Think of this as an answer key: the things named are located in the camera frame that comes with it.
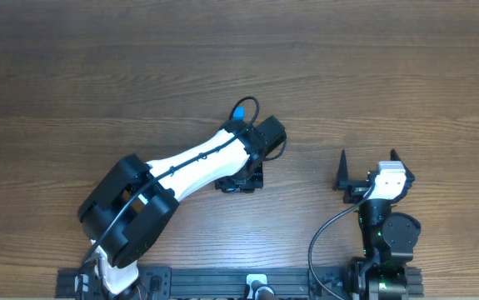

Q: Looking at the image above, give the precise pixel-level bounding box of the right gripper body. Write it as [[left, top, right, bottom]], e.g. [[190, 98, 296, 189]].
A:
[[342, 179, 375, 205]]

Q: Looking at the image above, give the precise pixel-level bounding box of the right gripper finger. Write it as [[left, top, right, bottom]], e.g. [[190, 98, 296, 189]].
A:
[[390, 148, 417, 187], [332, 148, 350, 192]]

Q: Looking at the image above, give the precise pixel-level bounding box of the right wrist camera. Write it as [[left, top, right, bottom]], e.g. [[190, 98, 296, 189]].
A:
[[372, 161, 407, 200]]

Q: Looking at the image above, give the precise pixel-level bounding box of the black cable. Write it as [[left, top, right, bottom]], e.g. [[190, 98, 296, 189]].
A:
[[307, 182, 377, 300], [81, 96, 287, 268]]

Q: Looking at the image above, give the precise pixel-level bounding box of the mounting rail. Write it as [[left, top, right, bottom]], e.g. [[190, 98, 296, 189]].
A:
[[55, 266, 425, 300]]

